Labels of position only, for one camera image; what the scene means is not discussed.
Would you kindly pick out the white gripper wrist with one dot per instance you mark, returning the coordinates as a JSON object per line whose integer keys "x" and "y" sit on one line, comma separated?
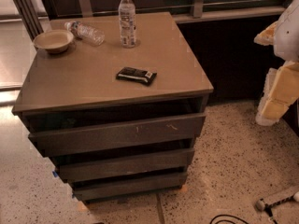
{"x": 288, "y": 34}

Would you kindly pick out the drawer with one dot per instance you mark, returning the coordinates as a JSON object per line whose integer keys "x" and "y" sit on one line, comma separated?
{"x": 131, "y": 186}
{"x": 131, "y": 165}
{"x": 115, "y": 135}

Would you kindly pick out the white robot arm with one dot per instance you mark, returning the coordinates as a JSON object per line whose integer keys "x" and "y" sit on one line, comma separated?
{"x": 286, "y": 36}

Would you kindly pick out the brown drawer cabinet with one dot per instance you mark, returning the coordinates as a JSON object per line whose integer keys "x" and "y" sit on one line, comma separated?
{"x": 78, "y": 88}

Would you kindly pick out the upright clear water bottle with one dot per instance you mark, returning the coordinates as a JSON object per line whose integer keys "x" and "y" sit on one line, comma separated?
{"x": 127, "y": 23}

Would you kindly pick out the black snack packet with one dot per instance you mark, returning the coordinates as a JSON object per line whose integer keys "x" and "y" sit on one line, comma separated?
{"x": 136, "y": 75}

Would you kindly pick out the lying clear water bottle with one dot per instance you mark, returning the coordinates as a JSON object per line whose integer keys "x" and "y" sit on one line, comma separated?
{"x": 85, "y": 32}

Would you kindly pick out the beige bowl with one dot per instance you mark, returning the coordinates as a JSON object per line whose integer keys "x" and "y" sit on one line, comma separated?
{"x": 54, "y": 41}

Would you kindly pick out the metal railing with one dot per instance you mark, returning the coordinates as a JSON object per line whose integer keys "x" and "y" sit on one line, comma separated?
{"x": 174, "y": 0}

